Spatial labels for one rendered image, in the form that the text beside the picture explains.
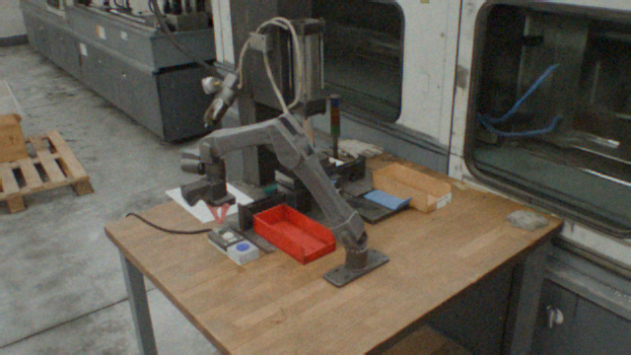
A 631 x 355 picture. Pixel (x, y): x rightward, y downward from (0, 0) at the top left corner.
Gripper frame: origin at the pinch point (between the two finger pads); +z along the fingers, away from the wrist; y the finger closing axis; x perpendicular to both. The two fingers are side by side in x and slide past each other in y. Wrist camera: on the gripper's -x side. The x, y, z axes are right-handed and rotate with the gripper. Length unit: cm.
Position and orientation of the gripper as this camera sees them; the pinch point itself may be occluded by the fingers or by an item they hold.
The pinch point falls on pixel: (220, 221)
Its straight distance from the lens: 169.5
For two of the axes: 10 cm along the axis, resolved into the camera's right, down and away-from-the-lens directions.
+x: 7.6, -2.8, 5.9
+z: 0.0, 9.0, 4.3
